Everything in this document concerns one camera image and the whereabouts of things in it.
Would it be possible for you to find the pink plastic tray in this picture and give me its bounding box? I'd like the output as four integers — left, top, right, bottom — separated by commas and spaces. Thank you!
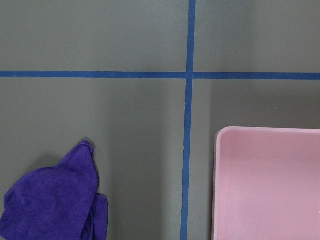
211, 126, 320, 240

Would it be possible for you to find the purple microfiber cloth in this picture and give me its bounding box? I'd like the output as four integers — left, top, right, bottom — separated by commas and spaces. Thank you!
0, 140, 109, 240

